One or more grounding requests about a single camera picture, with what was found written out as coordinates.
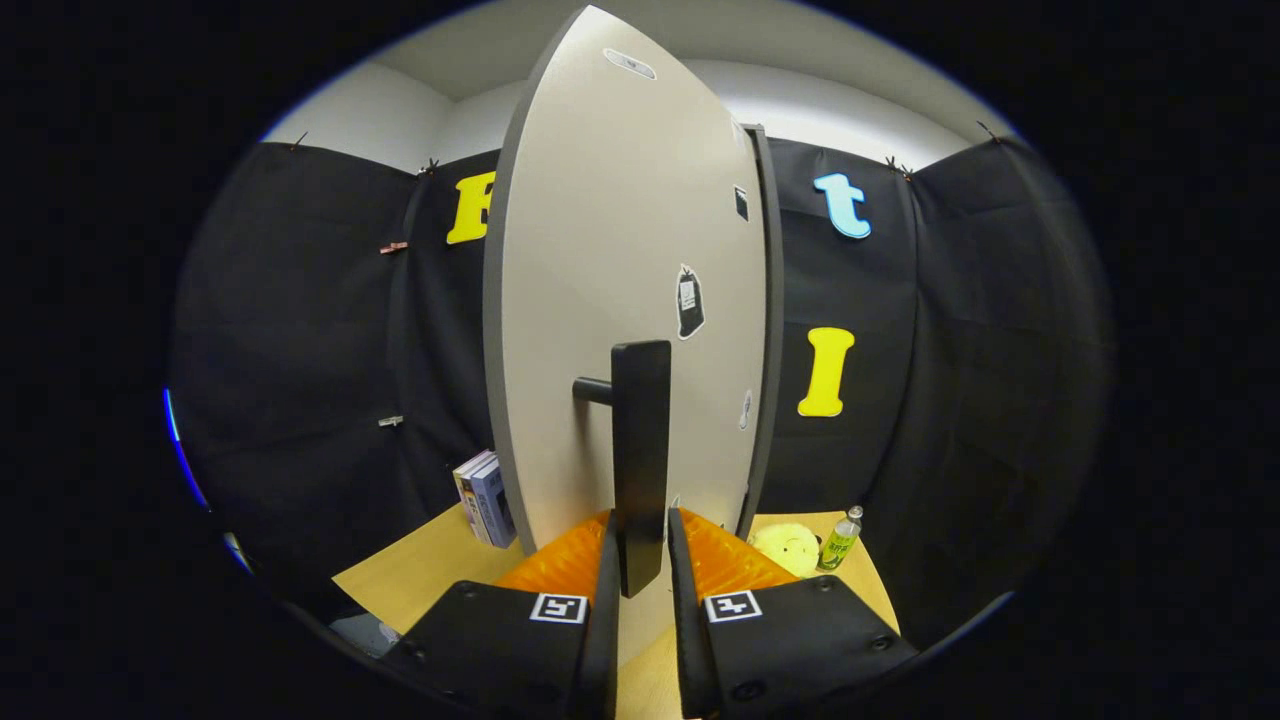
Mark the green drink bottle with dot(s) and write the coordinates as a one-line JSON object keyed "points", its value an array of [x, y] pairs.
{"points": [[838, 545]]}

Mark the yellow plush toy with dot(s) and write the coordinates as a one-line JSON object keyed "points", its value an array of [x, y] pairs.
{"points": [[787, 548]]}

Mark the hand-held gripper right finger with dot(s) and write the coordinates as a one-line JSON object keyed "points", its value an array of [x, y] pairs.
{"points": [[682, 640]]}

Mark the beige shoe cabinet door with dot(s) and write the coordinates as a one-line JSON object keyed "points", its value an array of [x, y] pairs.
{"points": [[600, 220]]}

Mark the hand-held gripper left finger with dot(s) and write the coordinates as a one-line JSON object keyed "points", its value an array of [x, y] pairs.
{"points": [[608, 640]]}

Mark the black backdrop cloth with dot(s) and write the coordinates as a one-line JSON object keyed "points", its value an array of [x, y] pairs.
{"points": [[980, 380]]}

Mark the blue book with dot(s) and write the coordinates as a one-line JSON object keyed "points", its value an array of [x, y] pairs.
{"points": [[495, 505]]}

